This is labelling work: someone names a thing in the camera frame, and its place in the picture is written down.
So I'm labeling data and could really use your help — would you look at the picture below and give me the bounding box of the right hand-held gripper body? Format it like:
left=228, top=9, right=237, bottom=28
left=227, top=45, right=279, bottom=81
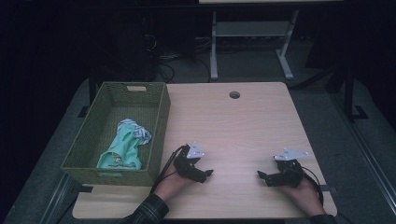
left=272, top=147, right=310, bottom=189

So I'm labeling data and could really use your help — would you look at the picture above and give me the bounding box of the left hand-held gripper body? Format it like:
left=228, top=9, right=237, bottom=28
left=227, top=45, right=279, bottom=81
left=173, top=141, right=208, bottom=182

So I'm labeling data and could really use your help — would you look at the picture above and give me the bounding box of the mint green striped garment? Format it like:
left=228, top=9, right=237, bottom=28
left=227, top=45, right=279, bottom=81
left=96, top=118, right=152, bottom=171

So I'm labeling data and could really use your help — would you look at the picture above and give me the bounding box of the green woven basket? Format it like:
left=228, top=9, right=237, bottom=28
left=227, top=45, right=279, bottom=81
left=60, top=81, right=172, bottom=187

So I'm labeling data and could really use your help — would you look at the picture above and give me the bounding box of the person's left hand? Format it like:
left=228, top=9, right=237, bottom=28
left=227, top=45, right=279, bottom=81
left=154, top=163, right=194, bottom=202

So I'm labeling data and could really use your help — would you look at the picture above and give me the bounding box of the person's right hand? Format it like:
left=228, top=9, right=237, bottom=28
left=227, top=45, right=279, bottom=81
left=279, top=176, right=327, bottom=217

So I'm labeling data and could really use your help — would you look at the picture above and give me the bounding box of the grey tape strip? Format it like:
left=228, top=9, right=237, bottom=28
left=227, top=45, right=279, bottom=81
left=319, top=184, right=338, bottom=194

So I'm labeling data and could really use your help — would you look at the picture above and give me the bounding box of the black metal stand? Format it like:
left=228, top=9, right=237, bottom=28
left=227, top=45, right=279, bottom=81
left=341, top=60, right=370, bottom=123

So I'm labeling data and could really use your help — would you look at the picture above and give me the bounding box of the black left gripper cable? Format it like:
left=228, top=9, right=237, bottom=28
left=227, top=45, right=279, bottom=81
left=149, top=144, right=191, bottom=194

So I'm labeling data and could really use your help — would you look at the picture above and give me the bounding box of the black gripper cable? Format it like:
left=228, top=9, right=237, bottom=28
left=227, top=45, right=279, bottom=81
left=299, top=165, right=325, bottom=207
left=149, top=144, right=191, bottom=194

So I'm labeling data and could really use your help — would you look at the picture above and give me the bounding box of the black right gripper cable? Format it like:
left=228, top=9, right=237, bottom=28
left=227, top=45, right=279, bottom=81
left=299, top=165, right=325, bottom=207

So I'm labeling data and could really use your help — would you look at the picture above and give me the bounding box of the tangle of floor cables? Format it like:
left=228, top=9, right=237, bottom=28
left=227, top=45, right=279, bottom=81
left=142, top=32, right=213, bottom=84

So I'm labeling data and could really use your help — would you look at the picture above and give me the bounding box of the white metal table frame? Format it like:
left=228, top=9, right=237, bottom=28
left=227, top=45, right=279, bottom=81
left=208, top=8, right=301, bottom=81

